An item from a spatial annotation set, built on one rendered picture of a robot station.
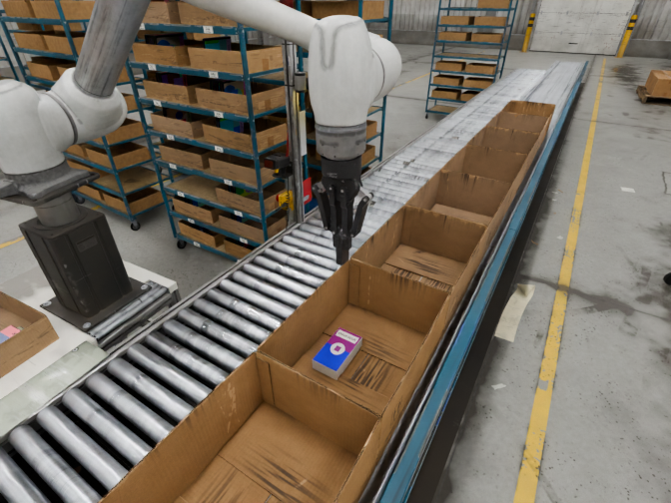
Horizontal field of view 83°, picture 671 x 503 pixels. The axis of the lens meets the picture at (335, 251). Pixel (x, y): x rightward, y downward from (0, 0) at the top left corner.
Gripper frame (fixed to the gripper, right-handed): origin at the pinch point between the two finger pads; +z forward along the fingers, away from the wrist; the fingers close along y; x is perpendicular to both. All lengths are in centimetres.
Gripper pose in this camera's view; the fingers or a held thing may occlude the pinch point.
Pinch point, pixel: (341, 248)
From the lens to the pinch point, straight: 79.6
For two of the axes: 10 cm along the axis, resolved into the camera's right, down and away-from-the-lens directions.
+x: 5.2, -4.7, 7.1
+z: 0.2, 8.4, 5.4
